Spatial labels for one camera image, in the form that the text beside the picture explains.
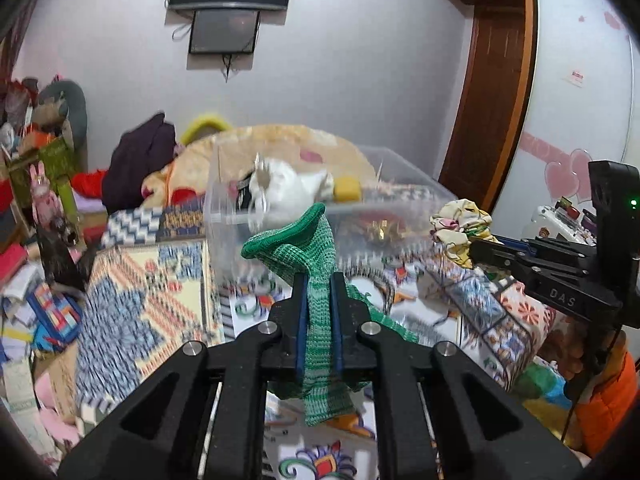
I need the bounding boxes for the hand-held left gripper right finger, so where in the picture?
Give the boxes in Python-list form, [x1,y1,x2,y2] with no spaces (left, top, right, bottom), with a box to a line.
[330,273,584,480]

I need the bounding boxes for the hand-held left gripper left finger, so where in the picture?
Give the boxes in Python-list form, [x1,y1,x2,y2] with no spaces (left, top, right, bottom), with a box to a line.
[57,272,308,480]

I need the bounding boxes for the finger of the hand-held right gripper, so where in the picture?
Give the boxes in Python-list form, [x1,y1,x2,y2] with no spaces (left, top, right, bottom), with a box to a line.
[496,235,596,262]
[467,238,543,287]

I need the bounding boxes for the green knitted sock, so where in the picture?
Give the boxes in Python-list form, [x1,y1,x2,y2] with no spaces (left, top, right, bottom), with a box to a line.
[241,202,421,428]

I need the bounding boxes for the clear plastic storage box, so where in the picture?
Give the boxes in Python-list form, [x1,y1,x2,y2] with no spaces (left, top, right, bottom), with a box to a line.
[202,144,458,286]

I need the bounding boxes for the person's right forearm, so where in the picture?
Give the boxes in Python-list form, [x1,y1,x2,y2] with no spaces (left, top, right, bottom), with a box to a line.
[572,337,640,459]

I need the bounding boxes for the white sewing machine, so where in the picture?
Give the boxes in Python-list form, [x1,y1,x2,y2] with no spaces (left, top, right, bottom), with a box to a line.
[522,203,597,247]

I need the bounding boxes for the yellow floral crumpled cloth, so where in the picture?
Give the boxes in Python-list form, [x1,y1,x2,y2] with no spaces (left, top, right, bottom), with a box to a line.
[430,199,494,269]

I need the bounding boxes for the white wardrobe door pink hearts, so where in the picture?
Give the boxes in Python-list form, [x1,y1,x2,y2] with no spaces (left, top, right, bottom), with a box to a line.
[490,0,640,241]

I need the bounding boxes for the green plush ball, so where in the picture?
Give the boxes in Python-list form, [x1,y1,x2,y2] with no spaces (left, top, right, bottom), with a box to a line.
[512,362,559,402]

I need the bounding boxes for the yellow plush piece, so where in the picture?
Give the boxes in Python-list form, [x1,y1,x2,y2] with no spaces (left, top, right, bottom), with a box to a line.
[332,176,362,202]

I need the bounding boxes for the white sock in bin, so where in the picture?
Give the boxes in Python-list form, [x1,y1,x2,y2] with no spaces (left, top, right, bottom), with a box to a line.
[235,155,335,227]

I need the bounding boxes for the colourful patterned bed blanket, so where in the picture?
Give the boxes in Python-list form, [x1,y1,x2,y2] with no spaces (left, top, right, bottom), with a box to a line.
[75,195,557,480]

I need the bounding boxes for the beige plush blanket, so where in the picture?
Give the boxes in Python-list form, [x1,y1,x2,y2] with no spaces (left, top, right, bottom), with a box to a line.
[141,124,381,207]

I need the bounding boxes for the zigzag patterned cloth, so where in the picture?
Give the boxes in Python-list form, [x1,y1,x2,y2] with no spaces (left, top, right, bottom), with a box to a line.
[100,205,167,249]

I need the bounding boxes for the yellow curved plush band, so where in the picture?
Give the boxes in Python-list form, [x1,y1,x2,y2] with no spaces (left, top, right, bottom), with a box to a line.
[180,114,234,146]

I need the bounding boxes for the purple garment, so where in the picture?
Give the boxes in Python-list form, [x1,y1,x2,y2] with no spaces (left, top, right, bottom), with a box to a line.
[102,112,177,209]

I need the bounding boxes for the red cloth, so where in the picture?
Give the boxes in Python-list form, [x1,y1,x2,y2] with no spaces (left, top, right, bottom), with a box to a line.
[70,170,109,199]

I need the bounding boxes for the pink cloth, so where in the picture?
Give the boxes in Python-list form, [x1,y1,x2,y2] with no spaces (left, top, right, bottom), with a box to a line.
[34,374,82,457]

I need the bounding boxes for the pile of books and papers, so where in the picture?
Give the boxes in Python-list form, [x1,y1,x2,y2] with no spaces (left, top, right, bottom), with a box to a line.
[0,242,87,461]

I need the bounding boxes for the pink bunny doll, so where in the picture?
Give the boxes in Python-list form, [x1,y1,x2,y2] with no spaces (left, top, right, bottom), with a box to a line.
[29,162,67,227]

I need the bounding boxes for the green cardboard box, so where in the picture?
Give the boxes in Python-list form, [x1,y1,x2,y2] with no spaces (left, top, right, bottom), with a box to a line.
[7,135,82,217]

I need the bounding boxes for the grey plush pillow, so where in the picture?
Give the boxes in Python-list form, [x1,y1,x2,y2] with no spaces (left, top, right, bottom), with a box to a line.
[37,79,89,152]

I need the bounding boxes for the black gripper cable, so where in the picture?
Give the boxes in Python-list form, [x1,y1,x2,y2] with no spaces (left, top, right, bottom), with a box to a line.
[560,327,628,447]

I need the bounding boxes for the wooden wardrobe frame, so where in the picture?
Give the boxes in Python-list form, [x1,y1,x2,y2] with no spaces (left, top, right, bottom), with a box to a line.
[422,0,540,211]

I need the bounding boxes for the black framed wall panel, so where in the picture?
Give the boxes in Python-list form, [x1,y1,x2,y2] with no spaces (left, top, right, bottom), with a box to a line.
[188,9,262,56]

